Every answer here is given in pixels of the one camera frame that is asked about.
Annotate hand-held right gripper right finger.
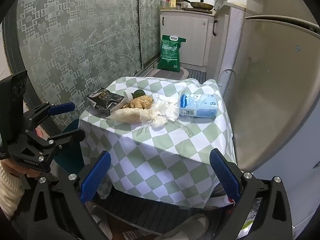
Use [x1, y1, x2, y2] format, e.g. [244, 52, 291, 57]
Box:
[207, 149, 293, 240]

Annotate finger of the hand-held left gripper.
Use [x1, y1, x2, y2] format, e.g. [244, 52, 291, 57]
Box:
[37, 129, 86, 155]
[24, 102, 76, 130]

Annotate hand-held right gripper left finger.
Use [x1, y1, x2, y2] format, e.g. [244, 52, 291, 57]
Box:
[11, 151, 111, 240]

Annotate black snack packet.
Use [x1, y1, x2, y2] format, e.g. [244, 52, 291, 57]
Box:
[87, 87, 125, 117]

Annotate clear plastic bag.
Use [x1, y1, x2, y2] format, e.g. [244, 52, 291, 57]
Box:
[107, 106, 150, 124]

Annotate blue white tissue packet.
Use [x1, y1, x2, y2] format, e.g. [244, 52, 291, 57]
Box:
[178, 93, 218, 118]

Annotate white plastic bag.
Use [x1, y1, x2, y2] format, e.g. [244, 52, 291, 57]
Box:
[140, 97, 180, 128]

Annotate person's left hand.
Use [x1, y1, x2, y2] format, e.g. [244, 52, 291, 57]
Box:
[0, 160, 42, 178]

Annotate teal stool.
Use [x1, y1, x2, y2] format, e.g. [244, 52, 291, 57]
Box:
[54, 119, 85, 178]

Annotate printed plastic bag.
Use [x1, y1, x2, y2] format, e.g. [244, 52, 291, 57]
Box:
[236, 196, 263, 240]

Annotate beige slipper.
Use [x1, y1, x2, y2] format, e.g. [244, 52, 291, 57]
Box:
[160, 214, 209, 240]

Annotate green white checkered tablecloth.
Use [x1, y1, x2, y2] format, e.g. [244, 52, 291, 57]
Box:
[79, 76, 238, 210]

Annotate wide patterned glass sliding door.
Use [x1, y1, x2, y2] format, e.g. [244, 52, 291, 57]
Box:
[2, 0, 143, 130]

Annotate ginger root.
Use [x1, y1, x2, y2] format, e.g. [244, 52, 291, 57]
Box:
[124, 95, 154, 110]

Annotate beige refrigerator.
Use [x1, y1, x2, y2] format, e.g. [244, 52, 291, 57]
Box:
[220, 15, 320, 230]

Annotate dark ribbed floor mat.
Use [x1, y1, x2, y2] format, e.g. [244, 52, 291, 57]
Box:
[186, 68, 207, 80]

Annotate oval grey floor mat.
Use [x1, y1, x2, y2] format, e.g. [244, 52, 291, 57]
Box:
[150, 66, 190, 80]

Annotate narrow patterned glass sliding door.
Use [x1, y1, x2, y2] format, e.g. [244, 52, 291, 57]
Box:
[138, 0, 162, 68]

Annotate green rice bag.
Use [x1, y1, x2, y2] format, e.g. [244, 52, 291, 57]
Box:
[157, 34, 187, 71]

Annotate white kitchen cabinet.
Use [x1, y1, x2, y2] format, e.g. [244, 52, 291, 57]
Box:
[160, 1, 247, 80]

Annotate black stove top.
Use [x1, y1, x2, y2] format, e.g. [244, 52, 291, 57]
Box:
[181, 7, 213, 12]

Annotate frying pan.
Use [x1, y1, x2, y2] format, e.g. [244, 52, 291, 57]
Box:
[176, 0, 215, 9]

